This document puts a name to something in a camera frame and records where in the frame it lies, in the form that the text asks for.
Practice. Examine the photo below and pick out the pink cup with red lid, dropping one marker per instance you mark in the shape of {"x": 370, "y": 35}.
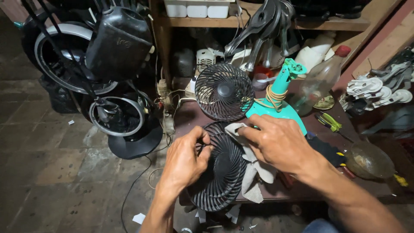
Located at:
{"x": 260, "y": 79}

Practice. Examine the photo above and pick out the white vented motor cover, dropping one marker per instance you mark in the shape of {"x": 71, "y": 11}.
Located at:
{"x": 205, "y": 60}

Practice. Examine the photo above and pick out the wooden shelf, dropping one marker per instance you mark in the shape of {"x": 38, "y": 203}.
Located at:
{"x": 233, "y": 22}

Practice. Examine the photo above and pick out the bunch of grey fan blades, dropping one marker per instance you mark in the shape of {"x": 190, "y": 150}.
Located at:
{"x": 265, "y": 26}

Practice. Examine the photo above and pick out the white paper scrap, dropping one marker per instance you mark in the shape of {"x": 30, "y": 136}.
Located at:
{"x": 139, "y": 218}

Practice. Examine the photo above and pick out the black plastic bag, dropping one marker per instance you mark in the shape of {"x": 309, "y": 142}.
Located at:
{"x": 58, "y": 97}

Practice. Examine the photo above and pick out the black fan motor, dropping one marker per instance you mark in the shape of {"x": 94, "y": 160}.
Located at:
{"x": 184, "y": 63}

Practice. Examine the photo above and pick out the clear bottle with red cap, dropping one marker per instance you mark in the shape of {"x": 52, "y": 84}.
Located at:
{"x": 318, "y": 81}

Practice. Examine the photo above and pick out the person's blue jeans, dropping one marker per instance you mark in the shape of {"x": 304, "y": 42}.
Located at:
{"x": 320, "y": 226}

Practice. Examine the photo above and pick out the person's right hand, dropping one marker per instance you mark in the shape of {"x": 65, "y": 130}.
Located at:
{"x": 281, "y": 142}

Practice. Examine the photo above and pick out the clear glass bowl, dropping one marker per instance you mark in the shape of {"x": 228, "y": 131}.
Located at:
{"x": 370, "y": 160}

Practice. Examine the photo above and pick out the wooden planks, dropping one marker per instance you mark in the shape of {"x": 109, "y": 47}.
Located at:
{"x": 385, "y": 48}

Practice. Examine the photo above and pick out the black fabric glove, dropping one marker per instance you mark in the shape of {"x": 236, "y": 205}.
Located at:
{"x": 325, "y": 150}

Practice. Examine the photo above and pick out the black round fan base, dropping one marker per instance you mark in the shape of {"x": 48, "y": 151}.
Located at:
{"x": 139, "y": 144}

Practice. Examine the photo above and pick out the white cleaning cloth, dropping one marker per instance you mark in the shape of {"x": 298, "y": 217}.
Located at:
{"x": 255, "y": 176}

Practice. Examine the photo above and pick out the heap of white fan parts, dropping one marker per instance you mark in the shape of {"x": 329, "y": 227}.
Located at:
{"x": 378, "y": 87}

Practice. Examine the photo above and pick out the black fan motor housing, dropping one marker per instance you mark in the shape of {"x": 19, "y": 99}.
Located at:
{"x": 119, "y": 45}

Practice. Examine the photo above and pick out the small patterned dish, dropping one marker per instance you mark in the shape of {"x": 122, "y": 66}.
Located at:
{"x": 324, "y": 103}

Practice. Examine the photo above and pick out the teal fan stand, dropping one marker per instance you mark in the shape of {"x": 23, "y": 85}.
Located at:
{"x": 278, "y": 111}

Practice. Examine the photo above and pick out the white plastic container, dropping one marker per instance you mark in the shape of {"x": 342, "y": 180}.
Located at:
{"x": 218, "y": 10}
{"x": 175, "y": 9}
{"x": 197, "y": 9}

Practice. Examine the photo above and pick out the black round fan grill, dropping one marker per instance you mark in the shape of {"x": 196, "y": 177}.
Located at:
{"x": 224, "y": 92}
{"x": 223, "y": 174}

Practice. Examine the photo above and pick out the person's left hand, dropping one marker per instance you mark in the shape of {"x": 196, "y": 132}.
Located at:
{"x": 182, "y": 160}

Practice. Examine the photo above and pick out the beige power strip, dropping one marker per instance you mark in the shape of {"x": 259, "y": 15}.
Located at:
{"x": 163, "y": 93}

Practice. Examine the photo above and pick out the dark grey fan blade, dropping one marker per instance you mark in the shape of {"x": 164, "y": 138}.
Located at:
{"x": 393, "y": 121}

